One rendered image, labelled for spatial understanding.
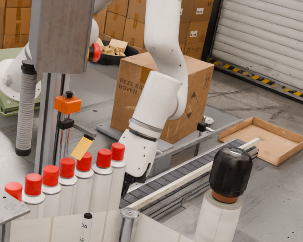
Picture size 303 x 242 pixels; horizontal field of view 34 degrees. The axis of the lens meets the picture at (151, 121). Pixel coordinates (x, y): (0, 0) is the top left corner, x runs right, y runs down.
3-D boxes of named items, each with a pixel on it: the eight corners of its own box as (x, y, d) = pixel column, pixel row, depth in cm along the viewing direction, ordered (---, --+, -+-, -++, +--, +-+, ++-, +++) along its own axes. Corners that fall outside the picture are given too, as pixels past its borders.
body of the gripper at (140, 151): (120, 122, 125) (105, 162, 126) (152, 137, 120) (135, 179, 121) (136, 125, 131) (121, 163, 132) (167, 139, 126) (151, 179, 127)
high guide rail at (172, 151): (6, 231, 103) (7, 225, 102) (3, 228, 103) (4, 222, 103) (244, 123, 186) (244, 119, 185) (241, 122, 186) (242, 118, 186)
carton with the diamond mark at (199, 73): (164, 150, 175) (178, 78, 165) (109, 127, 185) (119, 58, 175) (200, 128, 200) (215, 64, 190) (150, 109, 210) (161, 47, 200)
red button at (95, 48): (88, 44, 97) (103, 46, 98) (84, 40, 101) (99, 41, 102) (86, 63, 99) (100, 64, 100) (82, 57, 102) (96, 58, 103)
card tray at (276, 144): (276, 166, 183) (279, 156, 182) (217, 139, 197) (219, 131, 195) (306, 146, 207) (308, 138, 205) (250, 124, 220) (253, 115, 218)
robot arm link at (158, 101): (144, 119, 132) (125, 115, 124) (162, 73, 131) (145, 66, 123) (170, 131, 128) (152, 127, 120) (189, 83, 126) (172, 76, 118)
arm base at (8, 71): (9, 108, 182) (31, 82, 170) (-16, 65, 184) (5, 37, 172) (48, 96, 196) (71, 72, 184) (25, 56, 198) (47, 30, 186)
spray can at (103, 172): (91, 234, 118) (103, 158, 110) (79, 223, 121) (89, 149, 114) (108, 227, 121) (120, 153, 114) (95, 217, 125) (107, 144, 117)
